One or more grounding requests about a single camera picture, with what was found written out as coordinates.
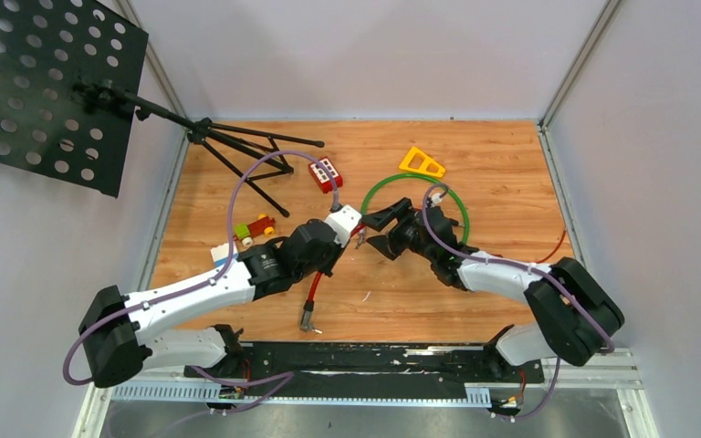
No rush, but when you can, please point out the black perforated music stand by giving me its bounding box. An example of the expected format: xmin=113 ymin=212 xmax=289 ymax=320
xmin=0 ymin=1 xmax=294 ymax=197

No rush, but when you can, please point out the thin red wire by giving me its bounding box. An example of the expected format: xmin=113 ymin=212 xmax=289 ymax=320
xmin=534 ymin=229 xmax=570 ymax=266

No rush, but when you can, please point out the red cable lock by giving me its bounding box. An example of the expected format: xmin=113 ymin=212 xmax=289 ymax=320
xmin=299 ymin=249 xmax=345 ymax=332

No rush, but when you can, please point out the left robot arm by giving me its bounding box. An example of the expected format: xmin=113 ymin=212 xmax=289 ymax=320
xmin=63 ymin=214 xmax=360 ymax=388

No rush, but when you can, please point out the grey slotted cable duct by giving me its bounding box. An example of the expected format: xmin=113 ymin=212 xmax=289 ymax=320
xmin=111 ymin=381 xmax=493 ymax=408

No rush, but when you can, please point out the red window toy brick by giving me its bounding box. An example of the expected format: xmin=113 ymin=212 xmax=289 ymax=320
xmin=309 ymin=156 xmax=344 ymax=193

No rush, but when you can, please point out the green cable lock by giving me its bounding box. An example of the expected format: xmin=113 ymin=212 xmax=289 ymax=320
xmin=361 ymin=172 xmax=471 ymax=243

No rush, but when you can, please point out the yellow triangular toy piece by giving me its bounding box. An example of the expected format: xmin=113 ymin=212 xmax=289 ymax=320
xmin=398 ymin=146 xmax=446 ymax=179

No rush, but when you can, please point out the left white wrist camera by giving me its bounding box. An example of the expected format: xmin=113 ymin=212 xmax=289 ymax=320
xmin=324 ymin=205 xmax=362 ymax=247

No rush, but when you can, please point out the white blue toy brick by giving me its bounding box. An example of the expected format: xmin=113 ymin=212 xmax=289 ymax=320
xmin=210 ymin=243 xmax=238 ymax=268

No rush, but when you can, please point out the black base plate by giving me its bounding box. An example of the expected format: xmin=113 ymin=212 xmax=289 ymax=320
xmin=206 ymin=341 xmax=545 ymax=400

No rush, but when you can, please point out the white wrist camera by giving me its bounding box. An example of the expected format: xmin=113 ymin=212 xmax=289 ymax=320
xmin=324 ymin=205 xmax=362 ymax=247
xmin=424 ymin=183 xmax=450 ymax=206

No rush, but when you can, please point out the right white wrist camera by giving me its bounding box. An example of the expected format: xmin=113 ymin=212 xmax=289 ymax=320
xmin=424 ymin=183 xmax=450 ymax=206

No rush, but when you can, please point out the red green toy car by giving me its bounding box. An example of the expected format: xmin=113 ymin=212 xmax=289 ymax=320
xmin=233 ymin=214 xmax=276 ymax=247

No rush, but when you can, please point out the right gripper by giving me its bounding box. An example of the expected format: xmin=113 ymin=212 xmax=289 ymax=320
xmin=363 ymin=199 xmax=436 ymax=263

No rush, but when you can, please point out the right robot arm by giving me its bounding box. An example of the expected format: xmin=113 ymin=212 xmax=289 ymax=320
xmin=361 ymin=198 xmax=625 ymax=381

